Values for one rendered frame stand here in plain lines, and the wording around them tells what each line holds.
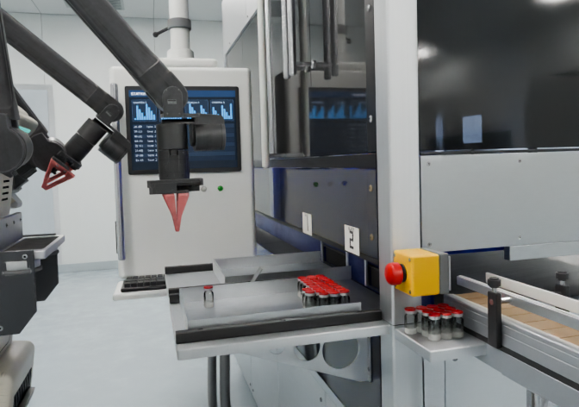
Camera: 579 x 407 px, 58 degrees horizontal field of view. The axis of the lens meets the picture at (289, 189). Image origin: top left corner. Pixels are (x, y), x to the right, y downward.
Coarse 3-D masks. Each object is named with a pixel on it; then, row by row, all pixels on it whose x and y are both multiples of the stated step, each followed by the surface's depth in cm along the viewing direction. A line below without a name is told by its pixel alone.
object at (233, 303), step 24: (192, 288) 120; (216, 288) 122; (240, 288) 123; (264, 288) 125; (288, 288) 126; (192, 312) 111; (216, 312) 111; (240, 312) 110; (264, 312) 98; (288, 312) 100; (312, 312) 101; (336, 312) 102
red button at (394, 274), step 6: (390, 264) 91; (396, 264) 91; (384, 270) 93; (390, 270) 91; (396, 270) 90; (390, 276) 91; (396, 276) 90; (402, 276) 90; (390, 282) 91; (396, 282) 90
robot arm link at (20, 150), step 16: (0, 16) 86; (0, 32) 86; (0, 48) 86; (0, 64) 86; (0, 80) 86; (0, 96) 86; (0, 112) 86; (16, 112) 89; (0, 128) 85; (0, 144) 85; (16, 144) 86; (32, 144) 95; (0, 160) 85; (16, 160) 86
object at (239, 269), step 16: (256, 256) 159; (272, 256) 160; (288, 256) 161; (304, 256) 163; (320, 256) 164; (224, 272) 151; (240, 272) 150; (272, 272) 134; (288, 272) 135; (304, 272) 136; (320, 272) 137; (336, 272) 138
